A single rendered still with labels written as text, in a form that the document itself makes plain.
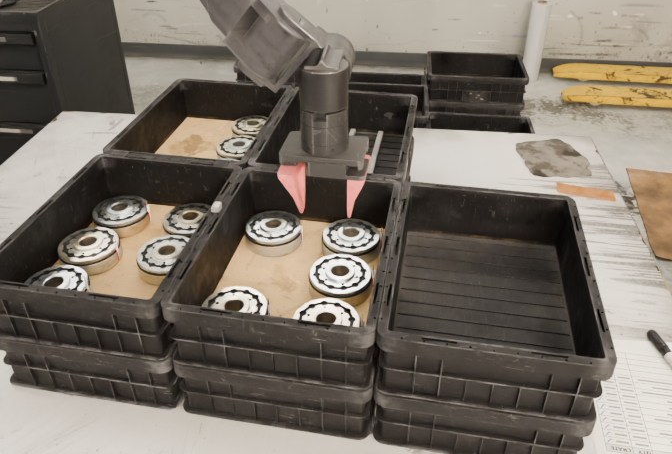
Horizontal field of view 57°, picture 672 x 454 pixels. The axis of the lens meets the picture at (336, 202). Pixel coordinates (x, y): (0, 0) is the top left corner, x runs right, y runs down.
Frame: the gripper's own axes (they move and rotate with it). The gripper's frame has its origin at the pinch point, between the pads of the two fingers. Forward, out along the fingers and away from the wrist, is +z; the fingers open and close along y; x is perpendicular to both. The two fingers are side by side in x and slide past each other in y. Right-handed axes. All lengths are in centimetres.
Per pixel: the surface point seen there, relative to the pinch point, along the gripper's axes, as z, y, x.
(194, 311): 13.1, 16.6, 8.5
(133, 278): 23.1, 34.9, -7.3
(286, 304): 23.2, 7.9, -5.6
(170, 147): 23, 48, -53
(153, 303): 13.1, 22.7, 8.0
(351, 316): 20.3, -3.3, -1.6
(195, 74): 106, 148, -300
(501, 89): 52, -37, -174
